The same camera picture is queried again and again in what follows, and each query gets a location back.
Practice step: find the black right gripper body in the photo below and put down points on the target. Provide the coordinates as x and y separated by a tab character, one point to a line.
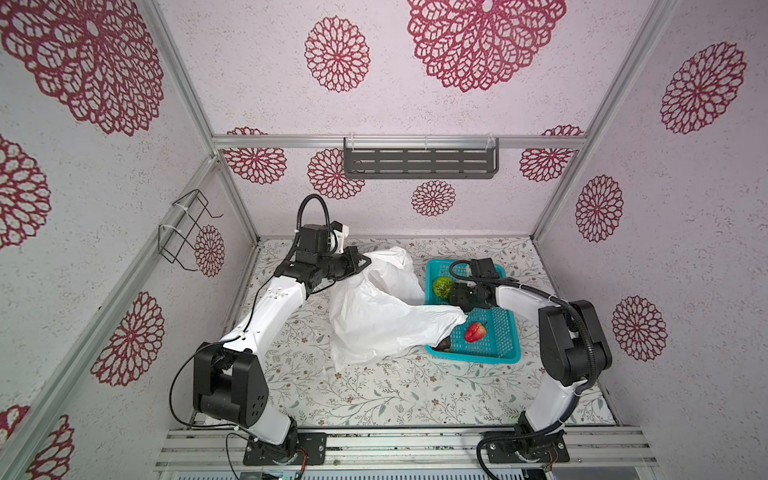
464	294

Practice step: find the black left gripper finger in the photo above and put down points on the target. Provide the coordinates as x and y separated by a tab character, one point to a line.
355	260
345	275

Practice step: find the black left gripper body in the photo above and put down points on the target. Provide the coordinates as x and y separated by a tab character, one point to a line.
334	266

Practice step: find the red strawberry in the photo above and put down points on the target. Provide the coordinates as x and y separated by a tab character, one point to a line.
475	332

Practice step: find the green bumpy custard apple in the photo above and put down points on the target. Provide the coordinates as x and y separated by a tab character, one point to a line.
442	287

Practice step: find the white plastic bag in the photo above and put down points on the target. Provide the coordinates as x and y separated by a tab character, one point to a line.
382	312

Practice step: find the dark purple mangosteen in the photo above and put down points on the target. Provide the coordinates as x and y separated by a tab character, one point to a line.
444	345

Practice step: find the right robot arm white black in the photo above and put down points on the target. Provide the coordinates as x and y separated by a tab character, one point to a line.
573	346

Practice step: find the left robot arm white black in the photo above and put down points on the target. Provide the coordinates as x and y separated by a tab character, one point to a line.
228	379

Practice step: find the teal plastic basket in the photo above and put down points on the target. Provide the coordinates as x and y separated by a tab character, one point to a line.
501	346

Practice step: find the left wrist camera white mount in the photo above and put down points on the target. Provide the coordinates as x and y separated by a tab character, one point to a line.
337	237

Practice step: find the grey wall shelf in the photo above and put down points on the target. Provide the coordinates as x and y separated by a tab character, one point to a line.
425	163

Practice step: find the black wire wall rack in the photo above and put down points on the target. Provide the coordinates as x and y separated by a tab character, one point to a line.
175	235

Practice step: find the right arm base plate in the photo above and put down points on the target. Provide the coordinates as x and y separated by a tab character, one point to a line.
549	448

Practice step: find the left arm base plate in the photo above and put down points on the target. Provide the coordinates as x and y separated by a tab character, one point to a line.
299	448

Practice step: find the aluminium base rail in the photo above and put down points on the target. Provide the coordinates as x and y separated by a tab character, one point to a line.
408	448

